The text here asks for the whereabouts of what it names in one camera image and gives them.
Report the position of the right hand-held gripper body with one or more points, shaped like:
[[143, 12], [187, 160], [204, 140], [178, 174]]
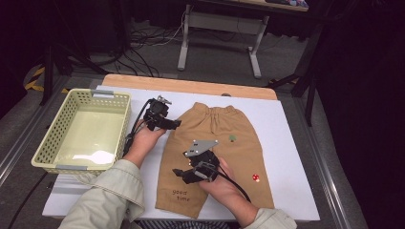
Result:
[[203, 159]]

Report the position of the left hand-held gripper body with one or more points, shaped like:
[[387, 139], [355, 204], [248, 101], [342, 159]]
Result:
[[156, 113]]

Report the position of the tan pants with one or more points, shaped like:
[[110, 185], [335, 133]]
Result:
[[245, 152]]

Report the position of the cream plastic basket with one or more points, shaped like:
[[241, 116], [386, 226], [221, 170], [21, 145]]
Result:
[[79, 152]]

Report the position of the person's left hand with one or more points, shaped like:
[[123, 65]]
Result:
[[143, 143]]

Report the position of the person's right hand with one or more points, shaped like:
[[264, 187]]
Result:
[[223, 191]]

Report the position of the person's striped clothing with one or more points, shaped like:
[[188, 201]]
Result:
[[184, 225]]

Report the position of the white table mat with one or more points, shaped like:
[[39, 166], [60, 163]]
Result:
[[286, 143]]

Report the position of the black metal stand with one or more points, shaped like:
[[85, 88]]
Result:
[[49, 73], [310, 86]]

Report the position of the yellow black floor tape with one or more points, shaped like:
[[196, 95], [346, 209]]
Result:
[[35, 81]]

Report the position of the wooden desk top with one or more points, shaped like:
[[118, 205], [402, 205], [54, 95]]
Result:
[[254, 4]]

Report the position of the colourful patterned item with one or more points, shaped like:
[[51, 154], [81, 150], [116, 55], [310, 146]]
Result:
[[291, 3]]

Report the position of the white metal desk frame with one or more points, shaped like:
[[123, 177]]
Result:
[[223, 24]]

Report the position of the aluminium frame rail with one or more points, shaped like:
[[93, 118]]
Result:
[[25, 136], [324, 178]]

